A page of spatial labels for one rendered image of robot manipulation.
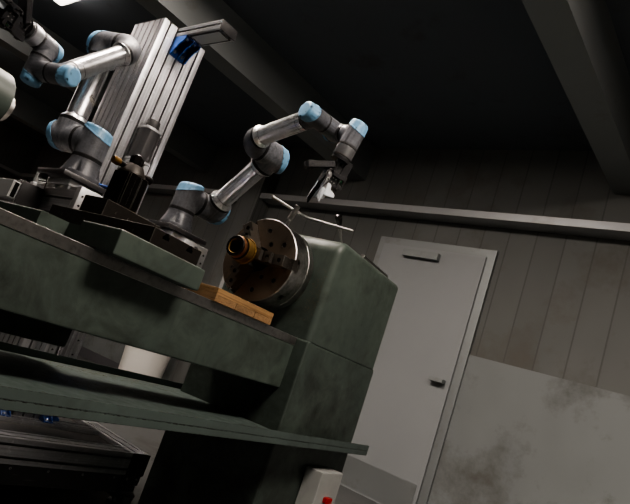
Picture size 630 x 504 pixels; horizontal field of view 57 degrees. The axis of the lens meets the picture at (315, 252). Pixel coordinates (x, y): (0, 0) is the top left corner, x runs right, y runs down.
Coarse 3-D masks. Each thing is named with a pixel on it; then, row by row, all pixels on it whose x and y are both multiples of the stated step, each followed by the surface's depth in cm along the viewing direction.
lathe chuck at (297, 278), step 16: (272, 224) 211; (272, 240) 208; (288, 240) 205; (288, 256) 202; (304, 256) 206; (224, 272) 214; (256, 272) 207; (272, 272) 203; (288, 272) 200; (304, 272) 206; (240, 288) 208; (256, 288) 204; (272, 288) 201; (288, 288) 202; (256, 304) 206; (272, 304) 206
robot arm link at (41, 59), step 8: (32, 56) 209; (40, 56) 209; (32, 64) 208; (40, 64) 207; (24, 72) 208; (32, 72) 208; (40, 72) 206; (24, 80) 209; (32, 80) 208; (40, 80) 209
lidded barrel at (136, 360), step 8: (128, 352) 593; (136, 352) 589; (144, 352) 589; (152, 352) 591; (128, 360) 590; (136, 360) 588; (144, 360) 589; (152, 360) 592; (160, 360) 597; (168, 360) 610; (120, 368) 593; (128, 368) 588; (136, 368) 587; (144, 368) 588; (152, 368) 592; (160, 368) 600; (152, 376) 594; (160, 376) 605
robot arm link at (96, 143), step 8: (80, 128) 227; (88, 128) 224; (96, 128) 224; (72, 136) 226; (80, 136) 224; (88, 136) 224; (96, 136) 224; (104, 136) 226; (72, 144) 226; (80, 144) 223; (88, 144) 223; (96, 144) 224; (104, 144) 226; (88, 152) 223; (96, 152) 224; (104, 152) 228
